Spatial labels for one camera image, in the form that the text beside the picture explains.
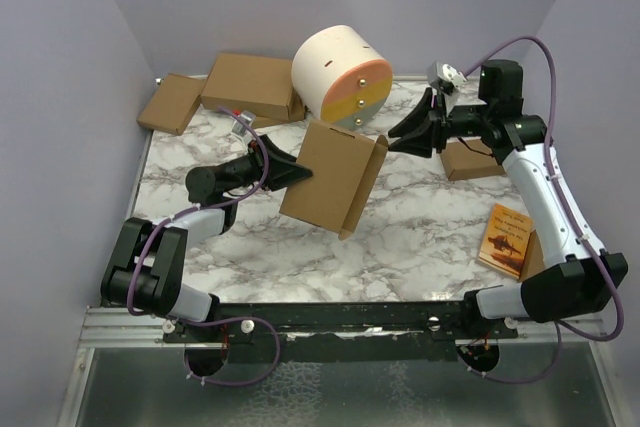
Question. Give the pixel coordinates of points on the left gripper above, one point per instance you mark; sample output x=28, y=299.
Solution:
x=283, y=169

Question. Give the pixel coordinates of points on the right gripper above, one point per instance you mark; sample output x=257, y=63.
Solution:
x=420, y=142

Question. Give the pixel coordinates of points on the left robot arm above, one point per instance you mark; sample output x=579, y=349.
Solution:
x=145, y=270

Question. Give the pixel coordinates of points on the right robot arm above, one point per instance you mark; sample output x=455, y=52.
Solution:
x=579, y=271

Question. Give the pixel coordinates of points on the small folded cardboard box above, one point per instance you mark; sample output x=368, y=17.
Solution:
x=469, y=160

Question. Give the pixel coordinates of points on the cardboard box under large box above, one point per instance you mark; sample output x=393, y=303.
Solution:
x=298, y=114

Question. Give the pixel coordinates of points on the large folded cardboard box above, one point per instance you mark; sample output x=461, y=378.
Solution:
x=260, y=85

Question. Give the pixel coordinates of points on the cardboard box under book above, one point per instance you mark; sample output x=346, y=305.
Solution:
x=533, y=261

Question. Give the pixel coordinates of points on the round cream drawer cabinet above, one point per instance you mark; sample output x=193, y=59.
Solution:
x=340, y=77

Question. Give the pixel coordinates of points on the orange paperback book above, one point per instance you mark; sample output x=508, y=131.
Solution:
x=505, y=241

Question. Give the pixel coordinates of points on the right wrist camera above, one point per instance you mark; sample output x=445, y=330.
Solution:
x=445, y=79

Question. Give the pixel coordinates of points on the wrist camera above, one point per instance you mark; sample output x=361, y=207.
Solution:
x=445, y=79
x=241, y=128

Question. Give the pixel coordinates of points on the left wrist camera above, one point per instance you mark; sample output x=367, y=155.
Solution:
x=241, y=128

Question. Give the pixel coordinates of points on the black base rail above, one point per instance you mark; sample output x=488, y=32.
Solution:
x=344, y=332

